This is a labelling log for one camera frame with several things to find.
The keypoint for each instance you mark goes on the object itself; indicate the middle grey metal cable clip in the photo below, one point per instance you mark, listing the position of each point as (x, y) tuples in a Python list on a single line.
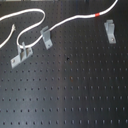
[(45, 32)]

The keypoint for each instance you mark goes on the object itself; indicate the grey metal cable clip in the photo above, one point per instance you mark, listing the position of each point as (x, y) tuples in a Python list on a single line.
[(110, 27), (45, 32), (23, 54)]

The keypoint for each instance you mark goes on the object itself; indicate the left grey metal cable clip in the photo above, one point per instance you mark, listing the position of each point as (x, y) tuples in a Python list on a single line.
[(23, 54)]

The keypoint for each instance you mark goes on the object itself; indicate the right grey metal cable clip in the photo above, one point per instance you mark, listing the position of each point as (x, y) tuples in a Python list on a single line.
[(110, 27)]

